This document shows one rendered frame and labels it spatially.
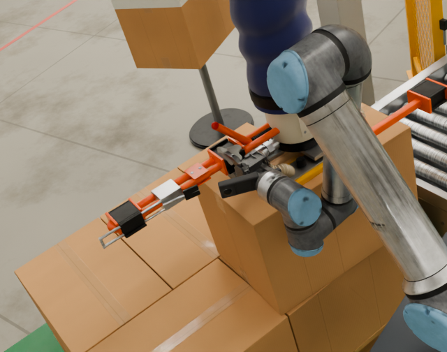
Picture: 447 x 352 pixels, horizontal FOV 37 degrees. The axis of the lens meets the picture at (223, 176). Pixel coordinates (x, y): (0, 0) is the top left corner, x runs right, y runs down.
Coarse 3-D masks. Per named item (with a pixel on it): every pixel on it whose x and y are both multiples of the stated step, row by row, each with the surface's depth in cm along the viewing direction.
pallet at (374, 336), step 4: (380, 328) 250; (376, 332) 249; (380, 332) 250; (372, 336) 248; (376, 336) 250; (368, 340) 247; (372, 340) 261; (60, 344) 287; (364, 344) 247; (368, 344) 260; (372, 344) 260; (360, 348) 246; (364, 348) 259; (368, 348) 259
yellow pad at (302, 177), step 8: (296, 160) 201; (304, 160) 200; (312, 160) 203; (320, 160) 202; (296, 168) 202; (304, 168) 201; (312, 168) 200; (320, 168) 200; (296, 176) 199; (304, 176) 199; (312, 176) 199
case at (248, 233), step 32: (288, 160) 210; (256, 192) 202; (320, 192) 199; (416, 192) 223; (224, 224) 216; (256, 224) 191; (352, 224) 213; (224, 256) 238; (256, 256) 203; (288, 256) 204; (320, 256) 211; (352, 256) 220; (256, 288) 223; (288, 288) 210; (320, 288) 218
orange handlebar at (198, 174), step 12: (408, 108) 191; (384, 120) 190; (396, 120) 190; (252, 132) 202; (276, 132) 200; (252, 144) 197; (192, 168) 194; (204, 168) 193; (216, 168) 193; (180, 180) 193; (192, 180) 191; (204, 180) 193; (144, 204) 189; (108, 228) 184; (120, 228) 183
